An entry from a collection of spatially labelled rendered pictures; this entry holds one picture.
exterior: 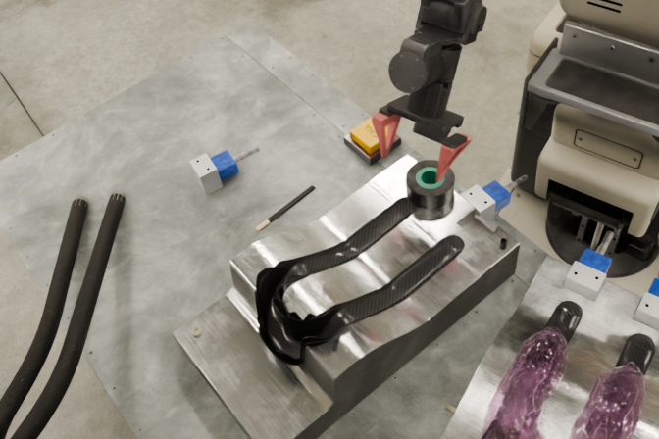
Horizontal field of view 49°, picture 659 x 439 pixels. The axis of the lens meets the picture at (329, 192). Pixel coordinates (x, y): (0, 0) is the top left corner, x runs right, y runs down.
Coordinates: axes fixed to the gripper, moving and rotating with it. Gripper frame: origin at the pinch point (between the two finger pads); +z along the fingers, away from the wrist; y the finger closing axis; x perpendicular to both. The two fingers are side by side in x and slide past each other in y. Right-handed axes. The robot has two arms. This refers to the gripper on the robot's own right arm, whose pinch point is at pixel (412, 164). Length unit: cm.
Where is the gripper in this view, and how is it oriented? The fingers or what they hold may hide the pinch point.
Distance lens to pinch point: 113.3
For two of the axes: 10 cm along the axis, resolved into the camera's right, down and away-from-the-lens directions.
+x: 5.5, -3.2, 7.7
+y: 8.2, 3.9, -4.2
